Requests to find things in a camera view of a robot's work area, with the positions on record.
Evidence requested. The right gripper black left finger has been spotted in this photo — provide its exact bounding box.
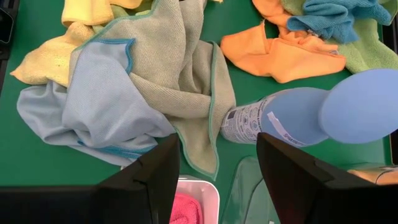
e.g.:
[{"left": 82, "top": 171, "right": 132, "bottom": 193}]
[{"left": 0, "top": 133, "right": 181, "bottom": 224}]

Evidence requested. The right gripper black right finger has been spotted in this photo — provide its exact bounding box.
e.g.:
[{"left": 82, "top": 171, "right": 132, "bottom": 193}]
[{"left": 256, "top": 132, "right": 398, "bottom": 224}]

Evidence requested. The pink microfiber towel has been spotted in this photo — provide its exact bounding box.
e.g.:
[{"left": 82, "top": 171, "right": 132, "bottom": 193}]
[{"left": 169, "top": 192, "right": 203, "bottom": 224}]

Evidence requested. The orange microfiber towel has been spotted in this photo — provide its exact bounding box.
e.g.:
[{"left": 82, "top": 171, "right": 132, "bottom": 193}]
[
  {"left": 347, "top": 167, "right": 398, "bottom": 187},
  {"left": 220, "top": 0, "right": 348, "bottom": 85}
]

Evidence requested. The light blue microfiber towel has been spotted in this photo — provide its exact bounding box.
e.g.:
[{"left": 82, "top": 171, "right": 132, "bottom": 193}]
[{"left": 16, "top": 37, "right": 177, "bottom": 168}]

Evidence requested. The sage green hemmed towel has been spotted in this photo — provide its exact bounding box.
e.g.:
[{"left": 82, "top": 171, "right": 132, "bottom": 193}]
[{"left": 68, "top": 0, "right": 237, "bottom": 182}]

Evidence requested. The lime green microfiber towel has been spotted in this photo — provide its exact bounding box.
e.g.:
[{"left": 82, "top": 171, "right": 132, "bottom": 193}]
[
  {"left": 109, "top": 0, "right": 158, "bottom": 20},
  {"left": 279, "top": 0, "right": 398, "bottom": 75}
]

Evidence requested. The pale yellow fluffy towel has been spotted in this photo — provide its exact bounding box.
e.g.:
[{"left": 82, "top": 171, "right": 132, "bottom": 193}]
[{"left": 9, "top": 21, "right": 96, "bottom": 88}]

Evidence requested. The teal blue microfiber towel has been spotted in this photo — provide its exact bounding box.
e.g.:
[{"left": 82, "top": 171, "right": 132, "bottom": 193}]
[{"left": 286, "top": 0, "right": 393, "bottom": 45}]

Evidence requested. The yellow waffle microfiber towel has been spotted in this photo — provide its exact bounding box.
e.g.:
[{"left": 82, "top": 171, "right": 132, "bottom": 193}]
[{"left": 61, "top": 0, "right": 144, "bottom": 28}]

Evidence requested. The white plastic bin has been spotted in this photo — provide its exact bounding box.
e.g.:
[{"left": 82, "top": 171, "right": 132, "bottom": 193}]
[{"left": 169, "top": 174, "right": 221, "bottom": 224}]

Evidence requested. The light blue spray bottle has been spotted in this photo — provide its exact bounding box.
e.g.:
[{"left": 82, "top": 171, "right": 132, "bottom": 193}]
[{"left": 220, "top": 68, "right": 398, "bottom": 147}]

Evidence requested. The green table mat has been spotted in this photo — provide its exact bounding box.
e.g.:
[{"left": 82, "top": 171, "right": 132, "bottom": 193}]
[{"left": 0, "top": 0, "right": 393, "bottom": 224}]

